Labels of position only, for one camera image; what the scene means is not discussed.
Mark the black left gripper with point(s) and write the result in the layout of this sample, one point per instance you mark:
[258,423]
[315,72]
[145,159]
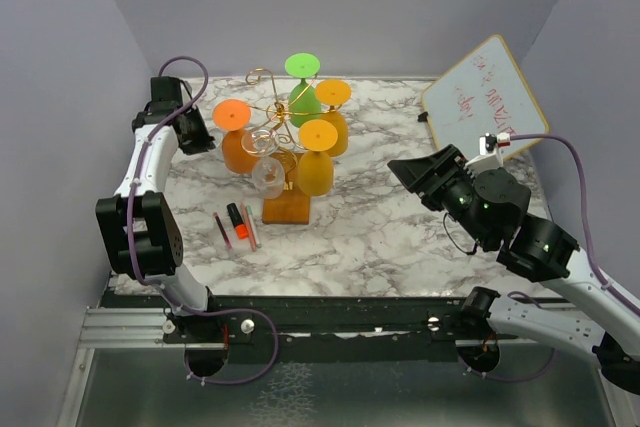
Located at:
[204,140]

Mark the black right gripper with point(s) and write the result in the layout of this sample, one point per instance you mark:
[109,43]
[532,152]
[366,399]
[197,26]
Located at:
[427,175]

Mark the orange plastic wine glass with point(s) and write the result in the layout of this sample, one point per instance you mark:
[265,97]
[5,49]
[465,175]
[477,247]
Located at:
[233,116]

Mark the clear wine glass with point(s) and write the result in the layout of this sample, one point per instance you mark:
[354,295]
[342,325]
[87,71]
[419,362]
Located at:
[268,175]

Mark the green plastic wine glass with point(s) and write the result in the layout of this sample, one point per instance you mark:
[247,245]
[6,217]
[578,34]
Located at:
[302,103]

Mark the yellow plastic wine glass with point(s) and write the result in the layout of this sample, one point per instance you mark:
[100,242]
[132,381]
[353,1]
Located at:
[334,93]

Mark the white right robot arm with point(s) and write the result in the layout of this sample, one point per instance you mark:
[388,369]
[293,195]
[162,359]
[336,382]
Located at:
[492,207]

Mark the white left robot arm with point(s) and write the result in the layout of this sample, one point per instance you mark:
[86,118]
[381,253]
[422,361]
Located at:
[141,236]

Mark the wooden rack base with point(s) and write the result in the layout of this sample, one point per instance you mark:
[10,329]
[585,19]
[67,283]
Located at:
[292,206]

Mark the pink pen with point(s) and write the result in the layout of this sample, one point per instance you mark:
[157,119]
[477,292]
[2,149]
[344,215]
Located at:
[223,232]

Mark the green white pen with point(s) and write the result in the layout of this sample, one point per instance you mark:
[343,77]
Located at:
[249,222]

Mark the yellow-framed whiteboard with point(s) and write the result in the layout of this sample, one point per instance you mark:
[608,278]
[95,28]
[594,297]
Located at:
[483,93]

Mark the orange highlighter marker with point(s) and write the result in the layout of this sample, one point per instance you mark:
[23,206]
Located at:
[237,221]

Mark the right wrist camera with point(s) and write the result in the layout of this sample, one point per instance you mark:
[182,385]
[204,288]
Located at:
[490,155]

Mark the gold wire glass rack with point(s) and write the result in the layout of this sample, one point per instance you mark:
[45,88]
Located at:
[277,115]

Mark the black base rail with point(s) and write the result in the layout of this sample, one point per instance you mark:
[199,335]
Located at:
[257,329]

